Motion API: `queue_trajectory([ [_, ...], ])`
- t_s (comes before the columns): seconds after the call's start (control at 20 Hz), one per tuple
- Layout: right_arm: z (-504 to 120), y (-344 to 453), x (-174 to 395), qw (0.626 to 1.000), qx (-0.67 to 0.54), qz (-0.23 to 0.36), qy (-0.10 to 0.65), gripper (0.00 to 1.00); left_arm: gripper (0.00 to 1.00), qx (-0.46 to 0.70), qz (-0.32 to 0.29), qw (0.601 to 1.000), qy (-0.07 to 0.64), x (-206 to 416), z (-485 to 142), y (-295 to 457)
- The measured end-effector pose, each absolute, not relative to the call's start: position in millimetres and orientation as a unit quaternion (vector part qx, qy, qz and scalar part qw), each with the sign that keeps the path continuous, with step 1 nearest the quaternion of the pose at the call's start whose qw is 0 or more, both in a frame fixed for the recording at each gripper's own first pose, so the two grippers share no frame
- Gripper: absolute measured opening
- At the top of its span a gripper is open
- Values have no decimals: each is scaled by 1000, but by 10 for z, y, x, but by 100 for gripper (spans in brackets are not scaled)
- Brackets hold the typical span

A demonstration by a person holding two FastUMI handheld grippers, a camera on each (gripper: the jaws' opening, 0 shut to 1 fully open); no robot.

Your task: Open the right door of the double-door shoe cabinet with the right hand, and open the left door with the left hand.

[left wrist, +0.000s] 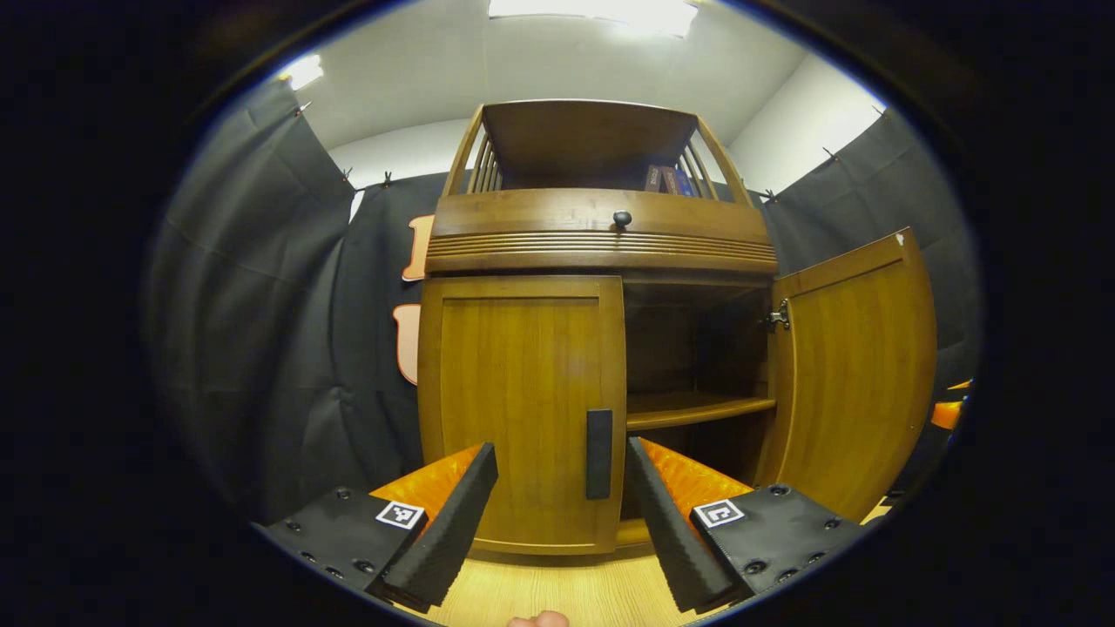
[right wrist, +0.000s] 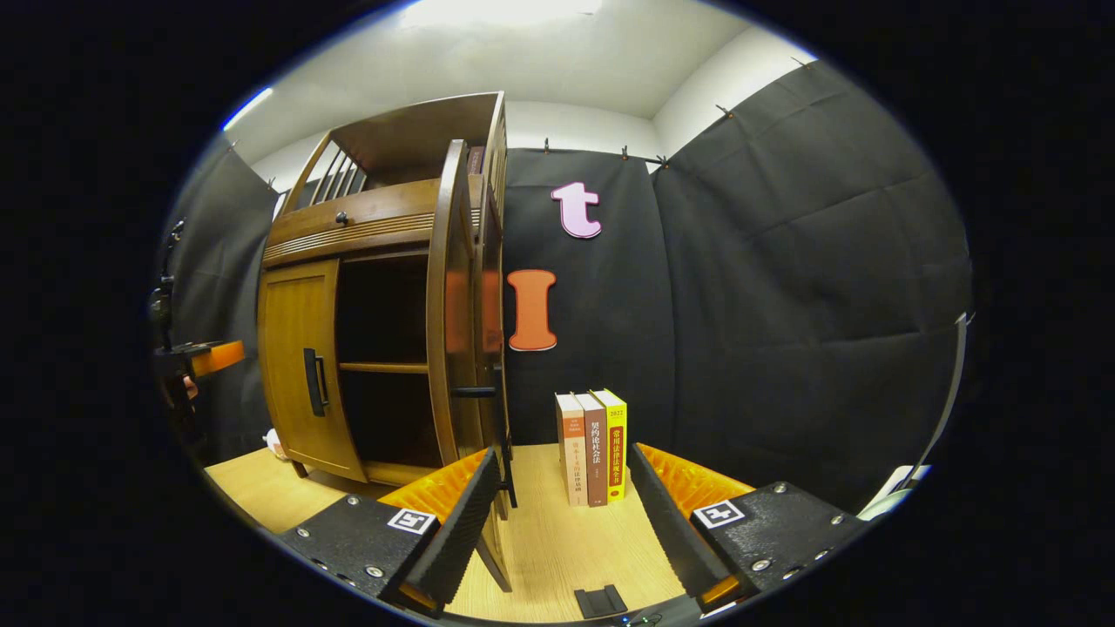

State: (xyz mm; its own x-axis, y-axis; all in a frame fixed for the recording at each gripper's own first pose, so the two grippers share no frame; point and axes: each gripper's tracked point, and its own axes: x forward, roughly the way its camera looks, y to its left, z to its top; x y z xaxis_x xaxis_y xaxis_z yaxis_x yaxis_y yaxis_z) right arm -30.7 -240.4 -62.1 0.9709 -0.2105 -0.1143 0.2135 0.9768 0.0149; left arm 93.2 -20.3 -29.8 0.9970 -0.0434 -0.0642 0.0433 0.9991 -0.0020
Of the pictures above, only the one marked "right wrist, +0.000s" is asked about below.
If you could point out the wooden shoe cabinet door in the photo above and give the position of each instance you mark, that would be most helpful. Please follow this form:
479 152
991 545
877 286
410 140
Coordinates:
444 348
292 348

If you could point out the black backdrop cloth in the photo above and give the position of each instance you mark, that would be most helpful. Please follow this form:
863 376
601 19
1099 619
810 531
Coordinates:
784 305

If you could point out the large ceiling light panel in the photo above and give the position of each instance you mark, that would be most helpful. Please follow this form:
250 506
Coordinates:
505 13

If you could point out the white flat object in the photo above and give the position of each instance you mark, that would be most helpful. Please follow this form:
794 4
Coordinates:
897 492

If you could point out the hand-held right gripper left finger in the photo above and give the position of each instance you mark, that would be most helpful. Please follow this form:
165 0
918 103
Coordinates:
462 531

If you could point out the wooden cabinet drawer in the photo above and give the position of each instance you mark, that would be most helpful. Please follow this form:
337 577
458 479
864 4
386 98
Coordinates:
366 218

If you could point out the white and orange book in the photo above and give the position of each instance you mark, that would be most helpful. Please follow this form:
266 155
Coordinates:
571 453

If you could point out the small white packet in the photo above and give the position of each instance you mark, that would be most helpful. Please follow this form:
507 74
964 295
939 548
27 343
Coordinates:
275 446

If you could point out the yellow book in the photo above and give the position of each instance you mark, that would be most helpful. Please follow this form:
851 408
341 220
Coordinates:
617 453

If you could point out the wooden double-door shoe cabinet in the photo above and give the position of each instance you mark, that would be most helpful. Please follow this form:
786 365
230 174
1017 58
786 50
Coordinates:
409 131

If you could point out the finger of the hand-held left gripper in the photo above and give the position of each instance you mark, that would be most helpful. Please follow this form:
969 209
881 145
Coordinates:
213 357

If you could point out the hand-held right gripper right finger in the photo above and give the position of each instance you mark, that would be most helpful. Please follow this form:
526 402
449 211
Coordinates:
675 531

